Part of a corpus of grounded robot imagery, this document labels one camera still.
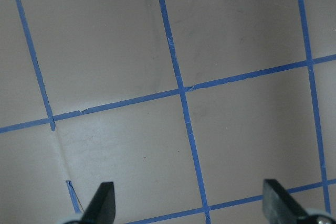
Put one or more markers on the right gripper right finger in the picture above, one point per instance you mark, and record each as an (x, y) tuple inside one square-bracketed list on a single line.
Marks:
[(279, 207)]

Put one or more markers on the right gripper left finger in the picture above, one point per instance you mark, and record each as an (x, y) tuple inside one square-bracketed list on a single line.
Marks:
[(101, 209)]

